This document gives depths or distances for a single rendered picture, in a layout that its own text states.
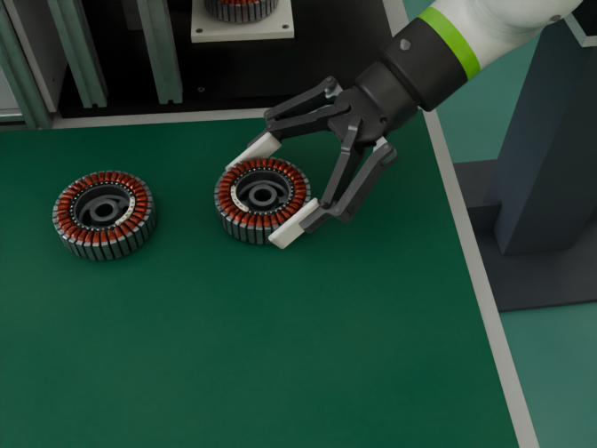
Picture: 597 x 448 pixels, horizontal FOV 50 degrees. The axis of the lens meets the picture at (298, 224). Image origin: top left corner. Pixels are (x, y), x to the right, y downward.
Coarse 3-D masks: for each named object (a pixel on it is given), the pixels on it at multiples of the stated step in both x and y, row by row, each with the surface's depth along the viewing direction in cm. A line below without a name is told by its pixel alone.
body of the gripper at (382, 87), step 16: (368, 80) 71; (384, 80) 70; (352, 96) 74; (368, 96) 71; (384, 96) 70; (400, 96) 70; (352, 112) 74; (368, 112) 72; (384, 112) 70; (400, 112) 71; (416, 112) 72; (336, 128) 74; (368, 128) 72; (384, 128) 71; (368, 144) 73
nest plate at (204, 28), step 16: (192, 0) 99; (288, 0) 99; (192, 16) 96; (208, 16) 96; (272, 16) 96; (288, 16) 96; (192, 32) 94; (208, 32) 94; (224, 32) 94; (240, 32) 94; (256, 32) 94; (272, 32) 94; (288, 32) 94
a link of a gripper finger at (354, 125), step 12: (360, 120) 72; (348, 132) 72; (348, 144) 71; (348, 156) 71; (360, 156) 73; (336, 168) 72; (348, 168) 72; (336, 180) 71; (348, 180) 73; (324, 192) 71; (336, 192) 71; (324, 204) 70
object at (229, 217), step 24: (240, 168) 77; (264, 168) 77; (288, 168) 77; (216, 192) 75; (240, 192) 77; (264, 192) 77; (288, 192) 77; (240, 216) 72; (264, 216) 72; (288, 216) 72
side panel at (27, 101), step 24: (0, 0) 72; (0, 24) 73; (0, 48) 76; (0, 72) 80; (24, 72) 79; (0, 96) 83; (24, 96) 82; (0, 120) 84; (24, 120) 85; (48, 120) 85
